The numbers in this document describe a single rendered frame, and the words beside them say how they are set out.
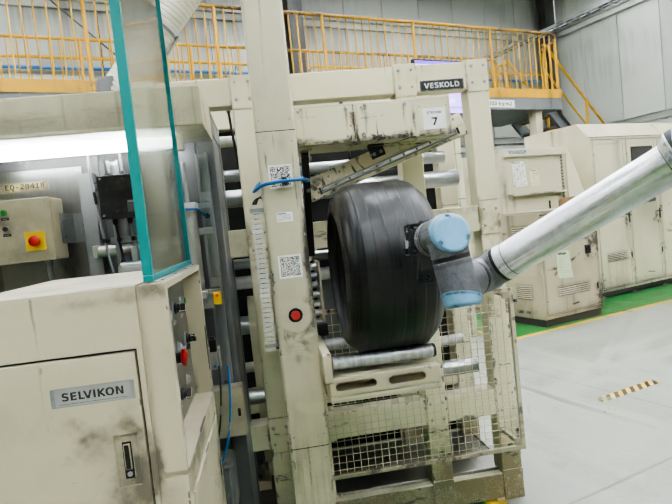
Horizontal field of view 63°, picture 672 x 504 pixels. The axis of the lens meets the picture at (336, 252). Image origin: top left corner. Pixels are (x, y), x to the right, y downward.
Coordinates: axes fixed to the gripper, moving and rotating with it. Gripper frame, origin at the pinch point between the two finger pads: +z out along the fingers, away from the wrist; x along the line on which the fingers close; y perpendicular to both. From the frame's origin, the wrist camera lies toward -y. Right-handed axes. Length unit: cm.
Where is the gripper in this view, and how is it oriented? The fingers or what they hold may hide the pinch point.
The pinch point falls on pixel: (411, 253)
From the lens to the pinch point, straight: 159.6
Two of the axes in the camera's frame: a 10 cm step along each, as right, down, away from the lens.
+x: -9.9, 1.1, -1.3
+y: -1.2, -9.9, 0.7
